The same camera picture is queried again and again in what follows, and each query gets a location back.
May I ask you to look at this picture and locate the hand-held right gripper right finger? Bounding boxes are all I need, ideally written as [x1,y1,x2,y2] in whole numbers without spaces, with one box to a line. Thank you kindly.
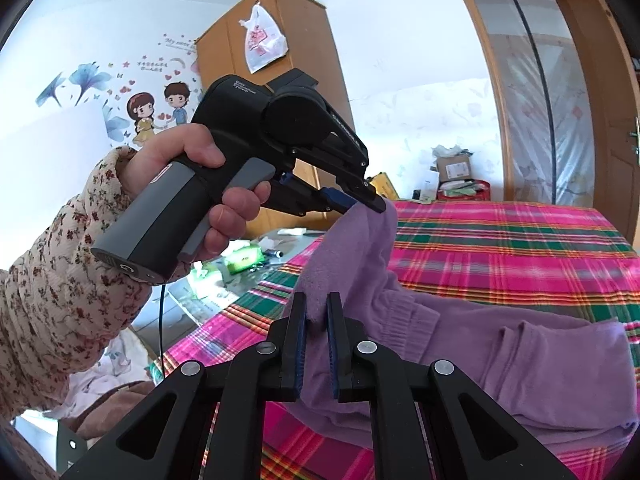
[326,291,578,480]

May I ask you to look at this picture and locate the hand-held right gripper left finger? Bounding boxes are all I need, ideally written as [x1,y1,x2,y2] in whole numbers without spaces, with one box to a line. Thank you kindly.
[62,291,308,480]

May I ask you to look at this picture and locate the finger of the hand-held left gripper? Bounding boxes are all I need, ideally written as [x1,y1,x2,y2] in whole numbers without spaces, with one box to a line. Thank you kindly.
[270,172,358,217]
[335,165,388,213]

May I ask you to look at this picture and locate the purple fleece pants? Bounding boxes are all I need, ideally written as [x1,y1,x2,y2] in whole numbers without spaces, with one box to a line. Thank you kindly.
[285,202,632,446]

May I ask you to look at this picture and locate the person's left forearm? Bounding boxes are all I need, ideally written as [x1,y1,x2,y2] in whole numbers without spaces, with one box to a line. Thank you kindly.
[0,146,153,421]

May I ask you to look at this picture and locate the person's left hand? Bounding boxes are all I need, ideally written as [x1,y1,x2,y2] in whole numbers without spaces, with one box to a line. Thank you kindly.
[117,122,273,263]

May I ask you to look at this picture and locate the yellow bag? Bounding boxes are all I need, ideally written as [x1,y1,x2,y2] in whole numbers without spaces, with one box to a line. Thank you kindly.
[367,172,400,200]

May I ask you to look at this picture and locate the white carton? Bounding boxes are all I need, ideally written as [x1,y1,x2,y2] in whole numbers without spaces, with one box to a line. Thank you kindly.
[419,167,441,201]

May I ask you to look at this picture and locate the cardboard box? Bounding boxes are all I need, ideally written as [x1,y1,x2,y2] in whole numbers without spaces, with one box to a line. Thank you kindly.
[431,145,473,183]

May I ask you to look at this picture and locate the white plastic bag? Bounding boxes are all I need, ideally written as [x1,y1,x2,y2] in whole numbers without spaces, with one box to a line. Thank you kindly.
[239,2,290,73]

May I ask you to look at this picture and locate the red basket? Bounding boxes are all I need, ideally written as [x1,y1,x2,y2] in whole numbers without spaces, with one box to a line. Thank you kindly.
[437,179,493,202]

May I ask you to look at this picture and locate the wooden wardrobe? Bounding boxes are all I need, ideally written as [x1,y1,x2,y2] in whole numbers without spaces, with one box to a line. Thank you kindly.
[195,0,353,233]

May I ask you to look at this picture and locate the green tissue pack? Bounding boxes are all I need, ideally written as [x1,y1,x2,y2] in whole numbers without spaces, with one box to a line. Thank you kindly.
[222,246,266,275]

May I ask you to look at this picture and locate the pink green plaid blanket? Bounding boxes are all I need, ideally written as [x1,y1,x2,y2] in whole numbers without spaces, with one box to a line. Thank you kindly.
[160,199,640,480]

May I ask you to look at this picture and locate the printed plastic door curtain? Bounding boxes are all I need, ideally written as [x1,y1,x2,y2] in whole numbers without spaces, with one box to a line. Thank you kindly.
[472,0,593,207]

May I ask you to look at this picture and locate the wooden door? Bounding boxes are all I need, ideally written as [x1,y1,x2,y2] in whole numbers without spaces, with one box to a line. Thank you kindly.
[552,0,640,251]

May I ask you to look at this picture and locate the cartoon wall sticker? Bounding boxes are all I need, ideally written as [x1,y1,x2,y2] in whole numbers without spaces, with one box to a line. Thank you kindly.
[35,32,203,148]

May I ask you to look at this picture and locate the wooden door frame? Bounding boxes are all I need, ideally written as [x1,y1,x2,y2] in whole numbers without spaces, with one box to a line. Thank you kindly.
[447,0,561,203]

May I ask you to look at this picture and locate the metal door handle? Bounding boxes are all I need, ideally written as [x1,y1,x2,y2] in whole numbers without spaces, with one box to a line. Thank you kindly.
[627,116,640,168]

